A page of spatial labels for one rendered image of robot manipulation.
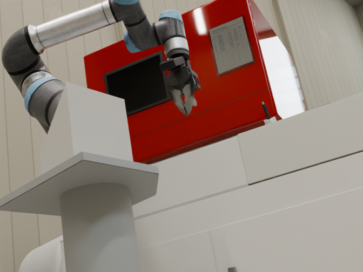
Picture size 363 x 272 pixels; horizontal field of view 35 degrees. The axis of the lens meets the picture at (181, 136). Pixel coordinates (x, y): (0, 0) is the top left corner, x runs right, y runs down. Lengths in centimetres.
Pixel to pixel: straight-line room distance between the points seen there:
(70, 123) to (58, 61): 393
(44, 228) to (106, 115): 311
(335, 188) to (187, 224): 40
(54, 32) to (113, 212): 76
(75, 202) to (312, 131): 63
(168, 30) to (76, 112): 60
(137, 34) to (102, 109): 51
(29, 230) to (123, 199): 311
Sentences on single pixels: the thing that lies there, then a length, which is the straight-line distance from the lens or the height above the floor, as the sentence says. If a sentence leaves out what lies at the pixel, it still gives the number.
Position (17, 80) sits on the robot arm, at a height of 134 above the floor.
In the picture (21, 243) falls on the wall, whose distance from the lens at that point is 430.
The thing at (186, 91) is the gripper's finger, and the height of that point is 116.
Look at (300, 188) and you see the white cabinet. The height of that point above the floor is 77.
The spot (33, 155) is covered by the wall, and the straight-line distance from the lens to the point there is 460.
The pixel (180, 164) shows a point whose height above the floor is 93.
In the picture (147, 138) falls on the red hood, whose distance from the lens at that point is 238.
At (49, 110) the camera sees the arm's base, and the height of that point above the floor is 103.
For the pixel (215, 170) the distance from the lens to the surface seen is 157.
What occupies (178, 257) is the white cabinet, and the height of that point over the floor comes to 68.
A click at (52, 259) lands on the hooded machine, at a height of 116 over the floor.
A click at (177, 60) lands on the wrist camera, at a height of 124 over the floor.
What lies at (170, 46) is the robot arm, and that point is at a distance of 179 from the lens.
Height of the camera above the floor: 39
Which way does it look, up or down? 22 degrees up
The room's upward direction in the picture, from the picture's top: 10 degrees counter-clockwise
